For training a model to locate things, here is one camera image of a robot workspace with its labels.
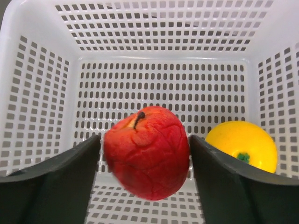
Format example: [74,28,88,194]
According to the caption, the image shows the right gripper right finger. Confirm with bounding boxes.
[189,135,299,224]

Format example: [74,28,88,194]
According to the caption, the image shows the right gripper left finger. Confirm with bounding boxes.
[0,135,101,224]

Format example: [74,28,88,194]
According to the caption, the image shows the white perforated plastic basket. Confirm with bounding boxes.
[0,0,299,224]

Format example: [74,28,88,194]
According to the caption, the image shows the yellow orange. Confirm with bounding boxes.
[205,121,278,173]

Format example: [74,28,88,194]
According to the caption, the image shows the red apple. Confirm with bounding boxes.
[103,106,190,201]

